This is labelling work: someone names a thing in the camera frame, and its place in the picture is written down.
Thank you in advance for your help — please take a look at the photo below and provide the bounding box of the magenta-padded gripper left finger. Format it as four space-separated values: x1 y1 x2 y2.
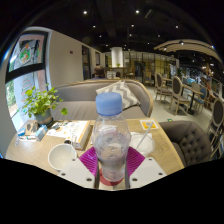
57 146 100 190

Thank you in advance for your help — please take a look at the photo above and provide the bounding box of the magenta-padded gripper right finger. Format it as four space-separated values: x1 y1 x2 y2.
124 146 168 190

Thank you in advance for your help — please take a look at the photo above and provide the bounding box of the clear blue-capped water bottle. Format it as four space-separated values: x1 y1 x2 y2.
92 92 132 183

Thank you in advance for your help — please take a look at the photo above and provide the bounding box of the clear plastic cup with straw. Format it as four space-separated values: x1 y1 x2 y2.
129 120 157 158

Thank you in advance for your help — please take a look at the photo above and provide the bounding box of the thick white book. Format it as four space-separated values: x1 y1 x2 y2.
74 120 94 150

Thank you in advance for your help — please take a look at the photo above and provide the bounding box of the printed brochure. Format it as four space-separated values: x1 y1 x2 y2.
46 120 88 141

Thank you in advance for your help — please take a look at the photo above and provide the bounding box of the yellow card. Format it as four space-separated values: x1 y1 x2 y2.
139 118 160 130

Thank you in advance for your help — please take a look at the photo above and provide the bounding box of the dark grey tufted armchair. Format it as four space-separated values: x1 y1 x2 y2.
158 119 214 168

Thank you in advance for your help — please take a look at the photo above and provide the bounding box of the light blue tissue pack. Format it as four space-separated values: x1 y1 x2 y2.
34 124 49 142

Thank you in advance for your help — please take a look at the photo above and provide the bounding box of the wooden cutout stand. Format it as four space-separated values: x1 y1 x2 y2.
24 119 39 136

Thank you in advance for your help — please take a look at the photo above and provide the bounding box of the small blue box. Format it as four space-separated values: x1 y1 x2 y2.
17 126 27 137

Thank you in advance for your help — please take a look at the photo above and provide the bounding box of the grey curved sofa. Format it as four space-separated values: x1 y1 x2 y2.
49 78 155 122

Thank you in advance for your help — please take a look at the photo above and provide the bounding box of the grey white chevron cushion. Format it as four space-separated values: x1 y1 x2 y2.
95 79 141 111

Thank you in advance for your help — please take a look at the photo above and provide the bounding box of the green potted plant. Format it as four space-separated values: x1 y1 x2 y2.
20 85 69 127

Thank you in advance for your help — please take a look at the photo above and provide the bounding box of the group of oval-back chairs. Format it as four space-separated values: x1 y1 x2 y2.
153 71 224 159

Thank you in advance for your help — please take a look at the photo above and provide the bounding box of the person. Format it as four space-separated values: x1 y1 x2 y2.
91 65 107 80

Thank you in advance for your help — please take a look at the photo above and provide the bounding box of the large decorated window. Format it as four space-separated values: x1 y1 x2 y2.
4 30 49 131

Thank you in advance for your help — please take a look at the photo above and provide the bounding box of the group of ceiling spotlights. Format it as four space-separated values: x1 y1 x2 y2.
81 8 218 46

